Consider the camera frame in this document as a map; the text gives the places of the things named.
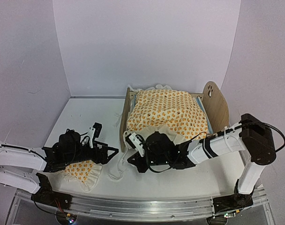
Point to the duck print mattress cushion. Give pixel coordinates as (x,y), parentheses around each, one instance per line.
(181,154)

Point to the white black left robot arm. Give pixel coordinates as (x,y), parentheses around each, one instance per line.
(26,168)

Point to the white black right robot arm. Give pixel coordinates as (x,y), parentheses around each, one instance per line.
(260,140)

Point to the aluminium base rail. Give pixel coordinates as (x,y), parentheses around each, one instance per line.
(202,209)

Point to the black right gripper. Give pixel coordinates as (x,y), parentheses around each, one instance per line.
(138,162)

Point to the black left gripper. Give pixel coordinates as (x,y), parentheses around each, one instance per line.
(102,159)

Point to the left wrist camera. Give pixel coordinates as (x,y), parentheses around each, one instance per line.
(94,133)

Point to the duck print small pillow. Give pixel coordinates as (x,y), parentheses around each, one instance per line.
(80,177)

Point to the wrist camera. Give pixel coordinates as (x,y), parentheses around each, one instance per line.
(94,133)
(136,143)

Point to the wooden striped pet bed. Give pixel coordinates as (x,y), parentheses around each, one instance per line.
(183,114)

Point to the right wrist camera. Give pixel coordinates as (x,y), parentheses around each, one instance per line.
(136,143)

